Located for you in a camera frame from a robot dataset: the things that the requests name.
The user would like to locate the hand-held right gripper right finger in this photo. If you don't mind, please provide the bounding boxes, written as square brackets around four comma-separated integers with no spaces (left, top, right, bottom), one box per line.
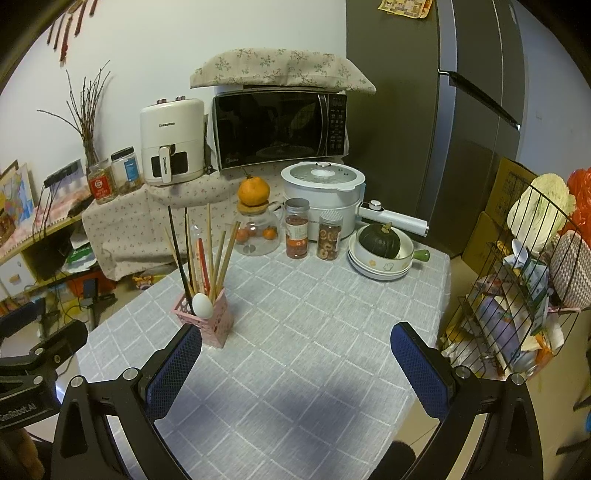
[390,322,543,480]

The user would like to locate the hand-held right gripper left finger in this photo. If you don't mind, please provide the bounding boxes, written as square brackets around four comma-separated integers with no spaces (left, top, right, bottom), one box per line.
[51,323,203,480]

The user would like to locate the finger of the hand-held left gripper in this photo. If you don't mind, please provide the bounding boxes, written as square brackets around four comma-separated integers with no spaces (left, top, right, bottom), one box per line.
[0,302,47,341]
[0,319,89,370]

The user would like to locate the pink perforated utensil holder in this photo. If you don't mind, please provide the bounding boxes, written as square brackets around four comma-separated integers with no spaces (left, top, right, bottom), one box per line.
[173,287,230,349]

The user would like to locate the white plastic spoon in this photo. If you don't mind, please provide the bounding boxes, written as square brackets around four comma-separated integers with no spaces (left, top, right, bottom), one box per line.
[191,292,214,318]

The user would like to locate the red plastic spoon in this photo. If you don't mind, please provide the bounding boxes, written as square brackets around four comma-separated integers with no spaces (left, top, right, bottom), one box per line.
[197,237,207,296]

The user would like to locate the black chopstick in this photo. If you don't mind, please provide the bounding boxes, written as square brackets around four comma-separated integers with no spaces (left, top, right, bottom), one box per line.
[185,209,197,296]
[168,206,192,298]

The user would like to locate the pale plastic chopstick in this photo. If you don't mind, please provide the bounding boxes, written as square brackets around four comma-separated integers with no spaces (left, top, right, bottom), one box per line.
[191,224,200,291]

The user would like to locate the person's left hand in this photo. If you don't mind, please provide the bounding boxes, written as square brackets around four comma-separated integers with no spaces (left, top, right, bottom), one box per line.
[0,427,40,480]

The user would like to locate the yellow wooden shelf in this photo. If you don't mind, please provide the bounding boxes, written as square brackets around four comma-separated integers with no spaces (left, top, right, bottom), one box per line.
[0,217,88,305]

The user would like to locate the white plate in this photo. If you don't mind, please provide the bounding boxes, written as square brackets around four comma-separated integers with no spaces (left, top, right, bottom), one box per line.
[347,251,409,278]
[350,258,408,282]

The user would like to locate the metal can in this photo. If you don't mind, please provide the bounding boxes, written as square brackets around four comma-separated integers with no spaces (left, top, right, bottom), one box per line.
[512,351,541,377]

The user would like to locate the grey checked tablecloth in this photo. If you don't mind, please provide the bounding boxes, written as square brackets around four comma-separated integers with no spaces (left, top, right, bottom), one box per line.
[76,240,452,480]

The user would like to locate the framed picture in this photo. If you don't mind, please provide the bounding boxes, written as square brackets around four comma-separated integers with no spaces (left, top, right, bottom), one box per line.
[0,161,38,245]

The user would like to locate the green pumpkin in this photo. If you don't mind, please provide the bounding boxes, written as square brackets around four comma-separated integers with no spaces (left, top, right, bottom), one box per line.
[359,222,402,259]

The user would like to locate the floral beige tablecloth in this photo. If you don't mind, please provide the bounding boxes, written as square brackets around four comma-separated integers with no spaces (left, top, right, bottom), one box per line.
[82,173,287,282]

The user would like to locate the cardboard box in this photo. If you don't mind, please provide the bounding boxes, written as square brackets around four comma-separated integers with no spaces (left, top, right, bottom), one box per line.
[485,157,539,227]
[462,210,509,278]

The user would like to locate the green carton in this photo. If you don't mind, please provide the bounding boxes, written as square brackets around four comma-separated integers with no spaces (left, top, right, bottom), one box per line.
[505,256,552,324]

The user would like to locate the black power strip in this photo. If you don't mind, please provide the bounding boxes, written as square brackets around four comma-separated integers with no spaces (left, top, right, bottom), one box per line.
[44,159,84,188]

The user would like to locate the red label glass jar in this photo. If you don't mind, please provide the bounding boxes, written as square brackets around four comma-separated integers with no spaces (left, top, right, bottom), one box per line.
[87,158,116,205]

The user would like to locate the jar of dried rings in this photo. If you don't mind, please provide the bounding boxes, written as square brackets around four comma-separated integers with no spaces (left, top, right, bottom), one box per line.
[317,210,342,261]

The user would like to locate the glass jar with oranges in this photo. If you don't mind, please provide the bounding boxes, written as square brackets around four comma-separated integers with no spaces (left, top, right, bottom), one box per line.
[235,200,284,256]

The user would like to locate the red label plastic jar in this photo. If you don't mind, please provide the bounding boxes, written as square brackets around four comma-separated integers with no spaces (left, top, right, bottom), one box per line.
[284,198,310,259]

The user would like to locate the blue label glass jar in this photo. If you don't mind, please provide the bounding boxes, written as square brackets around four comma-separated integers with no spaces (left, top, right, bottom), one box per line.
[110,147,143,195]

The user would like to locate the woven basket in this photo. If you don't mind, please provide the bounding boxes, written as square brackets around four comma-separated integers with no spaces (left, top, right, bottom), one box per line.
[549,230,591,301]

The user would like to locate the large orange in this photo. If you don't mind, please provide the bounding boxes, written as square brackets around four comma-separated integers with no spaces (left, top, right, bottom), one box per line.
[238,175,271,208]

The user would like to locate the dried branches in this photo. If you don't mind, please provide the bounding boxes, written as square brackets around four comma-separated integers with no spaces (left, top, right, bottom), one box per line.
[37,60,112,148]

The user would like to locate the white electric cooking pot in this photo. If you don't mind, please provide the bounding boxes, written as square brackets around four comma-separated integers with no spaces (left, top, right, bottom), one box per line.
[281,161,429,243]

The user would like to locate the napa cabbage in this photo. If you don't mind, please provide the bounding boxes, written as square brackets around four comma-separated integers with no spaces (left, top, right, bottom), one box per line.
[507,173,578,241]

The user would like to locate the white air fryer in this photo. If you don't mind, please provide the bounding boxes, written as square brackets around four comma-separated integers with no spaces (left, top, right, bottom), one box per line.
[140,96,206,186]

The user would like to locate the orange plastic bag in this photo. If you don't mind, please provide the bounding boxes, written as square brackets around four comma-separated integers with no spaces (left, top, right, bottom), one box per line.
[558,167,591,232]

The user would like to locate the black microwave oven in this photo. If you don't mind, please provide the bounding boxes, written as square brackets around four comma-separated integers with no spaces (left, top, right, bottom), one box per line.
[211,90,349,171]

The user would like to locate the grey refrigerator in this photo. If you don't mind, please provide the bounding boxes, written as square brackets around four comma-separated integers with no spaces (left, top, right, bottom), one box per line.
[346,0,532,259]

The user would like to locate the floral microwave cover cloth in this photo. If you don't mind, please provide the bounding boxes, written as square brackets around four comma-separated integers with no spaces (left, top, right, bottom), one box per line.
[189,47,377,97]

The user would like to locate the paper on refrigerator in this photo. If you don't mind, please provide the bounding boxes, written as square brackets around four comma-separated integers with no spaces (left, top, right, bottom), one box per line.
[378,0,435,19]

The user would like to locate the black wire rack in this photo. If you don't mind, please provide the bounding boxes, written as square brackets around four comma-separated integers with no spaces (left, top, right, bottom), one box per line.
[438,178,591,381]

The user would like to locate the red hanging wall decoration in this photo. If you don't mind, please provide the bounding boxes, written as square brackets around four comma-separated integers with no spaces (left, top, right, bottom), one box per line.
[46,0,100,63]

